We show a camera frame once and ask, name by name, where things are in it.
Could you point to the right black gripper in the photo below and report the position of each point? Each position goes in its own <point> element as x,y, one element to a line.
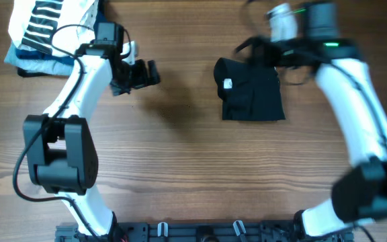
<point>256,42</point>

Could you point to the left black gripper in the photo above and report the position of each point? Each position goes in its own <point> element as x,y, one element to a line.
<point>142,79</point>

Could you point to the black t-shirt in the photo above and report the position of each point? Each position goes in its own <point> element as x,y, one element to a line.
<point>248,92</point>

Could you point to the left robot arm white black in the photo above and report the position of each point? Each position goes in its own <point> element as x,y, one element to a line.
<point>59,161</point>

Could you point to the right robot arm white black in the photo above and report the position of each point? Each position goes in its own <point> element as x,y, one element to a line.
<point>309,37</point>

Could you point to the dark blue folded garment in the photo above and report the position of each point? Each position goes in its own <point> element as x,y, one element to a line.
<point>40,56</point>

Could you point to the white striped folded garment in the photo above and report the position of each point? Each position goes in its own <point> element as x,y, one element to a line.
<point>49,26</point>

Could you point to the light grey folded garment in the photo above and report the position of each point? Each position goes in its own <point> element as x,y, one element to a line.
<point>36,68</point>

